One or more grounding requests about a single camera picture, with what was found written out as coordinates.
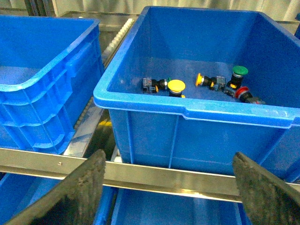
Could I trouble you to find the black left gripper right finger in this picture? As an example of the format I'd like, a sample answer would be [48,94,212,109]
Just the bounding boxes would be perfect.
[232,152,300,225]

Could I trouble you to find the blue middle bin with buttons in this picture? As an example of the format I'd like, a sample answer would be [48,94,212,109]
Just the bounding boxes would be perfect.
[93,6,300,182]

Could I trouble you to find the red button lying right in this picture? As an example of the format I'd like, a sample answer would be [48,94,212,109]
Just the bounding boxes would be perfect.
[234,86,266,105]

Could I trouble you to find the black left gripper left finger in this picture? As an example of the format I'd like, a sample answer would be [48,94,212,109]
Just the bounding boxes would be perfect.
[7,150,106,225]

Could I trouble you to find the yellow button lying sideways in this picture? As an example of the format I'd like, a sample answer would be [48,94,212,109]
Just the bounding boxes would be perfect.
[195,73,226,92]

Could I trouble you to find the blue far left bin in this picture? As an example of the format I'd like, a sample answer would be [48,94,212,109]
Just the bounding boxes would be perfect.
[0,15,104,154]

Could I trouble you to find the yellow button front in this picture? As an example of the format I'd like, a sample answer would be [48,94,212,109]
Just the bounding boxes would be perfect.
[167,80,186,98]

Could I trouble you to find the metal shelf front rail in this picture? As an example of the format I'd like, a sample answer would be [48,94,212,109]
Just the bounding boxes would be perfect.
[0,149,300,203]

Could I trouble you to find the white roller track strip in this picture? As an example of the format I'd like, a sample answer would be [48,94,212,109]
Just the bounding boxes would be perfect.
[102,18,135,62]

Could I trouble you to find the blue lower shelf bin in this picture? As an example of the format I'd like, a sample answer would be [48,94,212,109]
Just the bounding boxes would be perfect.
[0,173,251,225]

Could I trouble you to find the green button upright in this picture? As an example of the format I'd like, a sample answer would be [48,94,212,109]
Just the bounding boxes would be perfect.
[224,66,248,97]

